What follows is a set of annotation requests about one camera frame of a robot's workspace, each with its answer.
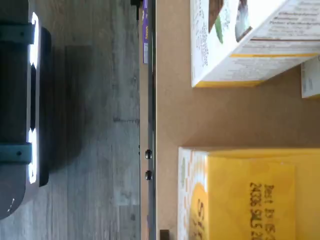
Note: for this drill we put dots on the Simple Mills mint chocolate box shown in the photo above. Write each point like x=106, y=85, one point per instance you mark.
x=225, y=62
x=311, y=80

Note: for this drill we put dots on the black metal shelf rack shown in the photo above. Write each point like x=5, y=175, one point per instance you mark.
x=148, y=112

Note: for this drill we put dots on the dark mobile robot base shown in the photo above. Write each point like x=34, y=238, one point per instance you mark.
x=17, y=112

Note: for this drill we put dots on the wooden shelf board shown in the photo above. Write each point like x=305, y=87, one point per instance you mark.
x=225, y=117

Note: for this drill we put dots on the small white Simple Mills box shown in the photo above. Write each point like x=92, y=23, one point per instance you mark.
x=250, y=195

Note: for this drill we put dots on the purple Annie's box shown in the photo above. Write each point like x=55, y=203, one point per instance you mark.
x=145, y=32

